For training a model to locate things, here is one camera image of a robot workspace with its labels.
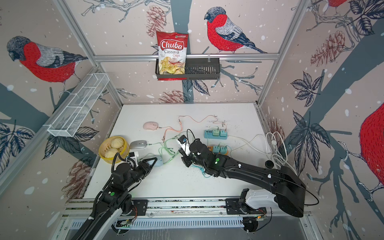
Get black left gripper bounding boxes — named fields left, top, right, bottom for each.
left=123, top=158, right=158, bottom=191

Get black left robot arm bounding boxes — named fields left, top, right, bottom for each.
left=72, top=153, right=158, bottom=240

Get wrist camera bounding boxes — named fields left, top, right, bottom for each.
left=178, top=135, right=191, bottom=156
left=127, top=152, right=139, bottom=168

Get horizontal aluminium frame bar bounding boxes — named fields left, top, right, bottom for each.
left=93, top=53, right=280, bottom=63

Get white wire mesh shelf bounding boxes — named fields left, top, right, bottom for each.
left=48, top=73, right=110, bottom=137

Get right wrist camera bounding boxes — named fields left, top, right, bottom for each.
left=178, top=135, right=191, bottom=156

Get aluminium frame corner post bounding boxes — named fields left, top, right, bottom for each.
left=53, top=0, right=124, bottom=108

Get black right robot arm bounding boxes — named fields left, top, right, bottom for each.
left=178, top=135, right=309, bottom=218

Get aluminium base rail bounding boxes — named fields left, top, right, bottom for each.
left=64, top=196, right=313, bottom=232

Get orange power strip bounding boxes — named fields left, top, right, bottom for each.
left=208, top=146, right=229, bottom=155

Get light blue computer mouse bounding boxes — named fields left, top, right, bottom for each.
left=143, top=155, right=164, bottom=167

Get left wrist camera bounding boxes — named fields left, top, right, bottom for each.
left=127, top=152, right=139, bottom=168

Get light green charging cable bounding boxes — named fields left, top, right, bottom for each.
left=146, top=133, right=188, bottom=164

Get teal charger plug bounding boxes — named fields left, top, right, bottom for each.
left=212, top=146, right=228, bottom=155

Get silver grey computer mouse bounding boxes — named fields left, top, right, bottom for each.
left=130, top=140, right=148, bottom=150

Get red Chuba cassava chips bag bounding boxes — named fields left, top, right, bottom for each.
left=157, top=32, right=189, bottom=74

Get pink charging cable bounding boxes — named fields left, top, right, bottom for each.
left=157, top=114, right=226, bottom=142

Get black wire wall basket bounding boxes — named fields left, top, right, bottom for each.
left=155, top=58, right=221, bottom=81

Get white coiled power cable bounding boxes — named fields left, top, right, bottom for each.
left=226, top=131, right=299, bottom=181

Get pink computer mouse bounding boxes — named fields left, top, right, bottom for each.
left=143, top=122, right=159, bottom=131

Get yellow bowl with buns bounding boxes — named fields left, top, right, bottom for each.
left=98, top=136, right=130, bottom=164

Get teal power strip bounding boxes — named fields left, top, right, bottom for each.
left=204, top=129, right=228, bottom=140

